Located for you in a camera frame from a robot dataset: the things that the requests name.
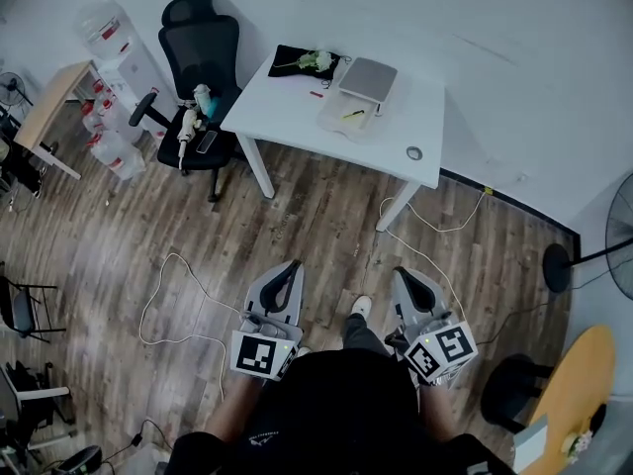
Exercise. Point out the white bottle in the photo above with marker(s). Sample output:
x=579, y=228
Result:
x=201, y=98

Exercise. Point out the white hand-held device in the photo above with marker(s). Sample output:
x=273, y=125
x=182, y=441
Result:
x=187, y=126

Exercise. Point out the white table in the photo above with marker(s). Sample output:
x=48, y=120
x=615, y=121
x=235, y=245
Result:
x=297, y=112

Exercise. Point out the grey box lid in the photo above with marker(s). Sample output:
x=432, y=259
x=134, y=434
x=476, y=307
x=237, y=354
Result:
x=368, y=79

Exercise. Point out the grey tape roll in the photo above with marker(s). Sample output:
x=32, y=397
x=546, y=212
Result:
x=408, y=152

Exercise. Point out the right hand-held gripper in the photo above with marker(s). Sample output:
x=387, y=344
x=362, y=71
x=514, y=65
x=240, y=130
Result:
x=445, y=347

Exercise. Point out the white small box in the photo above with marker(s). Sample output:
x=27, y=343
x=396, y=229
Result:
x=531, y=443

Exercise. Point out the black smartphone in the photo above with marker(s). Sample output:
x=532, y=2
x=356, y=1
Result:
x=206, y=142

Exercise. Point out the white frame chair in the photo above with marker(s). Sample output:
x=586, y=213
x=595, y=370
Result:
x=29, y=396

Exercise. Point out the person's black clothed body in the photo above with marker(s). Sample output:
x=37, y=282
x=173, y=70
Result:
x=336, y=413

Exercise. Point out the person's left forearm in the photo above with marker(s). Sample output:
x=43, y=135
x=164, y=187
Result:
x=232, y=411

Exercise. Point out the small potted flower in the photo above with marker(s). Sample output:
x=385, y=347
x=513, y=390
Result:
x=576, y=443

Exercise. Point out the large black standing fan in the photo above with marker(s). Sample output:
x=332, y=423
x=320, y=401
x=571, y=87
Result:
x=559, y=267

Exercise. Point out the black round stool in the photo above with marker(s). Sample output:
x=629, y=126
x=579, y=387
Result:
x=512, y=389

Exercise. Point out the yellow black utility knife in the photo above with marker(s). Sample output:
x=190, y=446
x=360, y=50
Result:
x=353, y=114

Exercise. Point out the person's right forearm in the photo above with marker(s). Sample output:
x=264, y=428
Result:
x=437, y=411

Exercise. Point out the small black standing fan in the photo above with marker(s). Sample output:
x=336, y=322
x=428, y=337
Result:
x=11, y=89

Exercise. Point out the black cloth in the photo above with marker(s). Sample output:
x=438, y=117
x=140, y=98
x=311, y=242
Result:
x=289, y=65

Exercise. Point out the black power adapter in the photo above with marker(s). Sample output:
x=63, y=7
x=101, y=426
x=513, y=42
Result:
x=135, y=439

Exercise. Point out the yellow round table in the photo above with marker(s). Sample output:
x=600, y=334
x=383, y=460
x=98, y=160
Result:
x=573, y=389

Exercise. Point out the black office chair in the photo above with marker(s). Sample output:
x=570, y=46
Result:
x=198, y=47

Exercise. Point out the white artificial flower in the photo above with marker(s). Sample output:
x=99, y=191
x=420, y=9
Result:
x=314, y=61

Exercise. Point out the group of clear water bottles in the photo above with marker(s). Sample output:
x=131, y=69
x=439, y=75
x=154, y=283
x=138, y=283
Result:
x=111, y=139

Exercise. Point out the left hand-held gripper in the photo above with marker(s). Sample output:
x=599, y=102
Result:
x=257, y=354

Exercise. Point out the clear plastic box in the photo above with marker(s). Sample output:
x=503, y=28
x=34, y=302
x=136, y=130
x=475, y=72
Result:
x=346, y=117

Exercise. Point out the black folding chair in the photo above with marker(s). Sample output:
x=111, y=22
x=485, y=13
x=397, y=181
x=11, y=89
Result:
x=22, y=312

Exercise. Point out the person's white shoe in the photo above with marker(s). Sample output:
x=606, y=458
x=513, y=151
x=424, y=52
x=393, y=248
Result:
x=361, y=307

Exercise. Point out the wooden side table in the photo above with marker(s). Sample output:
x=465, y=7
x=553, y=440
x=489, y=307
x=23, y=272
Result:
x=54, y=97

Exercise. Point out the white water dispenser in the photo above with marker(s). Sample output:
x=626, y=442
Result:
x=133, y=67

